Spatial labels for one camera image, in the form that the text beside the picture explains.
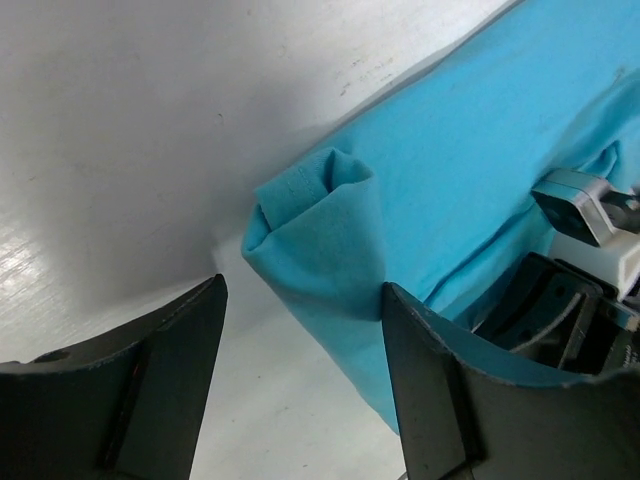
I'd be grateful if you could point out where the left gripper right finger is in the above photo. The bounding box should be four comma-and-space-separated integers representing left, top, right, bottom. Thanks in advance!
382, 283, 639, 479

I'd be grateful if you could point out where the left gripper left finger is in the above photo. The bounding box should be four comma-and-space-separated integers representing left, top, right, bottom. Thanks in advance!
1, 276, 228, 479

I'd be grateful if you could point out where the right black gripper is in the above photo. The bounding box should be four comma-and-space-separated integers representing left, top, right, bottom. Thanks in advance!
474, 253, 639, 375

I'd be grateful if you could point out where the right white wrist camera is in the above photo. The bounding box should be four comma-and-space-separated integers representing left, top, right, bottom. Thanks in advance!
531, 169, 639, 300

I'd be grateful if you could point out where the teal t shirt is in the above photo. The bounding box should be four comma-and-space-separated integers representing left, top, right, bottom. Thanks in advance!
242, 1, 639, 428

